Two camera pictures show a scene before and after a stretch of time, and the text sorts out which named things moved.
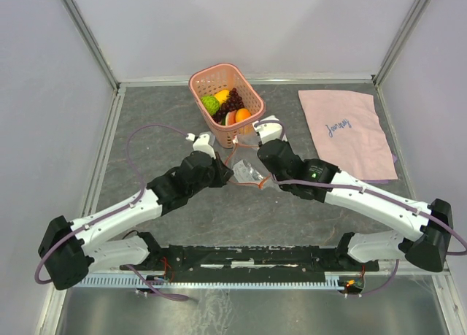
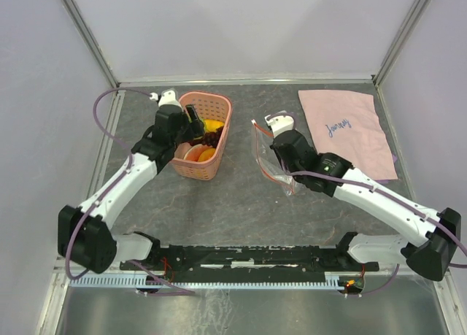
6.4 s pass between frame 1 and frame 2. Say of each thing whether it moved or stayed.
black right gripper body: moved
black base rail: stayed
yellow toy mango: moved
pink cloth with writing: stayed
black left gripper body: moved
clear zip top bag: moved
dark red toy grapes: moved
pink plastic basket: moved
